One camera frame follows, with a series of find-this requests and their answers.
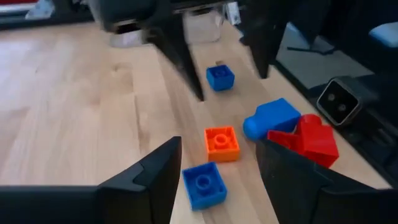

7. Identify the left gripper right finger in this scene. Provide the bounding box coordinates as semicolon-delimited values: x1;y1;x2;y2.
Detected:
255;139;398;224

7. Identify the red block with round knob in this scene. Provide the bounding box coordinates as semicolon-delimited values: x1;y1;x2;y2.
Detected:
294;113;340;169

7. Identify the blue block with round knob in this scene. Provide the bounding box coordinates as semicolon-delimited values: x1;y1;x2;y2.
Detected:
242;97;302;141

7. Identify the orange small square block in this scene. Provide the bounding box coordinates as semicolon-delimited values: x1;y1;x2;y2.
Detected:
203;125;241;164

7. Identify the dark red small square block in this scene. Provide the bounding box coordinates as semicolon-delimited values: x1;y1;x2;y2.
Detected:
266;129;301;155

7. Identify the light blue padded seat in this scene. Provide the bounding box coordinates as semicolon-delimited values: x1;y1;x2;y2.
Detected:
368;21;398;48

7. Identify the blue small square block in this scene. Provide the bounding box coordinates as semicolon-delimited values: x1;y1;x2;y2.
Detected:
205;64;236;92
181;161;228;212

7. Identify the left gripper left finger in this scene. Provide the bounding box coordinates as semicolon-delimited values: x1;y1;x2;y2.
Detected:
0;136;182;224

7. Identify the clear plastic bin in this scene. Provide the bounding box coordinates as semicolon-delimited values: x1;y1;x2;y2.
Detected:
182;7;225;44

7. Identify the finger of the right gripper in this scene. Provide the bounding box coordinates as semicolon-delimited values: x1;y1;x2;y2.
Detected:
241;0;293;78
146;11;205;102

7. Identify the black table-level camera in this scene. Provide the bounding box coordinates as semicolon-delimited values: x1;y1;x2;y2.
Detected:
316;76;380;127

